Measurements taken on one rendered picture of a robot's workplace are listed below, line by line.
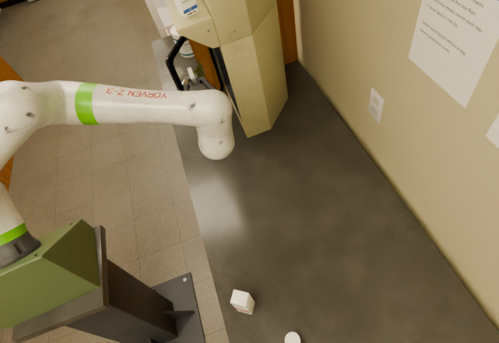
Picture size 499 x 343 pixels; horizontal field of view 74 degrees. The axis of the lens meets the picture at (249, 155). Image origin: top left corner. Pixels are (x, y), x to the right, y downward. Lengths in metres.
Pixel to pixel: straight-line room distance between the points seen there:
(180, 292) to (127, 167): 1.18
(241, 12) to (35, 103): 0.62
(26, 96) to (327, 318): 0.98
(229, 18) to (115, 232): 1.90
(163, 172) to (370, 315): 1.99
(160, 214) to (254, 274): 1.47
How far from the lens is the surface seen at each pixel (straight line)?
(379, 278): 1.16
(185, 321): 2.19
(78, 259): 1.29
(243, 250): 1.20
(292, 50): 1.74
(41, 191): 3.26
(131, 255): 2.49
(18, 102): 0.89
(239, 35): 1.14
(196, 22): 1.09
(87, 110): 0.98
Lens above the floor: 2.03
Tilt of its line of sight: 52 degrees down
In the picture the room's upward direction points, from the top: 17 degrees counter-clockwise
